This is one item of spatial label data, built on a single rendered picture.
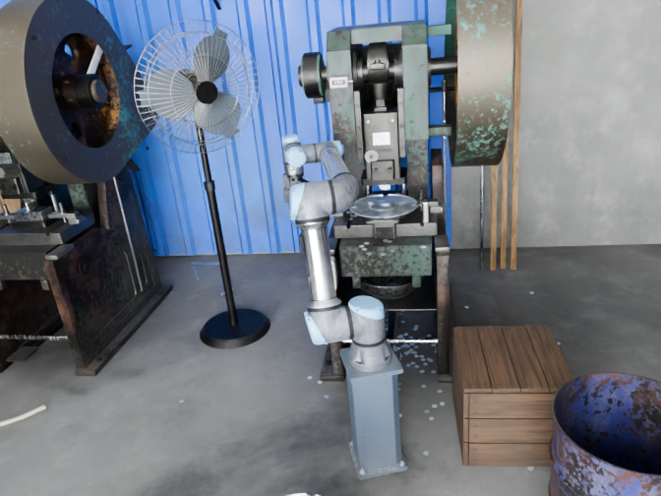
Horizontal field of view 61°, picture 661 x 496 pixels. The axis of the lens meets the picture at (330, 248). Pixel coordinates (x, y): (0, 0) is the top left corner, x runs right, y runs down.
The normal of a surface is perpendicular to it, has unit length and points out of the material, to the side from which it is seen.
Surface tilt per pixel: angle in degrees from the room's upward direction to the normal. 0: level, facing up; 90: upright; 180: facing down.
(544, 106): 90
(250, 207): 90
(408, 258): 90
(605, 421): 88
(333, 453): 0
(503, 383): 0
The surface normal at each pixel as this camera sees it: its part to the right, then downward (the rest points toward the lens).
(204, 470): -0.09, -0.91
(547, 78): -0.13, 0.40
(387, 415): 0.18, 0.37
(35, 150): -0.11, 0.76
